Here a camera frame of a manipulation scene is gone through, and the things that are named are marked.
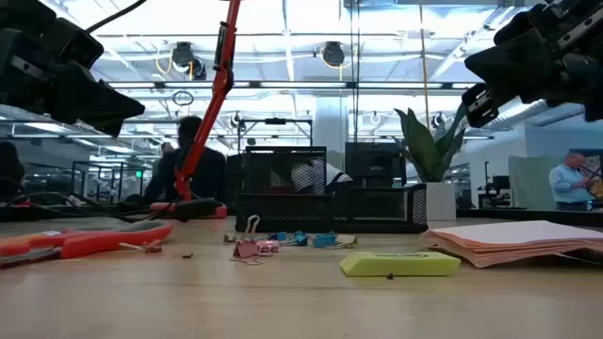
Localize black cage frame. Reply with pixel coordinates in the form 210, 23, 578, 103
72, 160, 145, 204

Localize pink sticky note pad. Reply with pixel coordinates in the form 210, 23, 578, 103
421, 219, 603, 269

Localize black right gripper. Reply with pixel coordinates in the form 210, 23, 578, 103
461, 0, 603, 128

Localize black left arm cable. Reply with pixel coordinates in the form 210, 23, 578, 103
84, 0, 148, 34

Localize pale green cloth screen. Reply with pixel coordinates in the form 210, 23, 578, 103
508, 153, 575, 212

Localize black hanging cable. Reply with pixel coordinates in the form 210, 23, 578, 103
349, 0, 363, 142

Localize yellow hanging cable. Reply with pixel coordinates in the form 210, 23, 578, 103
418, 0, 432, 128

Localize black mesh desk organizer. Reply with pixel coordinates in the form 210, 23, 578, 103
234, 145, 429, 234

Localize black monitor cart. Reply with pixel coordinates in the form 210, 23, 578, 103
478, 161, 513, 210

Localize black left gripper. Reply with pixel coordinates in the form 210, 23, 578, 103
0, 0, 145, 137

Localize colourful wall art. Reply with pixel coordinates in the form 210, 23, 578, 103
569, 149, 603, 212

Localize black ceiling cord reel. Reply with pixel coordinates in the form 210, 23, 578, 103
170, 40, 208, 81
321, 40, 348, 69

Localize red handled scissors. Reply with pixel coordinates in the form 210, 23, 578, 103
0, 219, 174, 270

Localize green plant in white pot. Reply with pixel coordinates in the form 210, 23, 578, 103
393, 101, 468, 222

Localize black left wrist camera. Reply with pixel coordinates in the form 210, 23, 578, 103
58, 28, 106, 68

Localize person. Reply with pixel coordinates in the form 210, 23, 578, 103
548, 151, 595, 212
270, 162, 353, 195
142, 115, 228, 206

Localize black metal rack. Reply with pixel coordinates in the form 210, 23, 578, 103
236, 117, 314, 153

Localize black aluminium table frame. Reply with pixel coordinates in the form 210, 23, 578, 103
0, 202, 603, 228

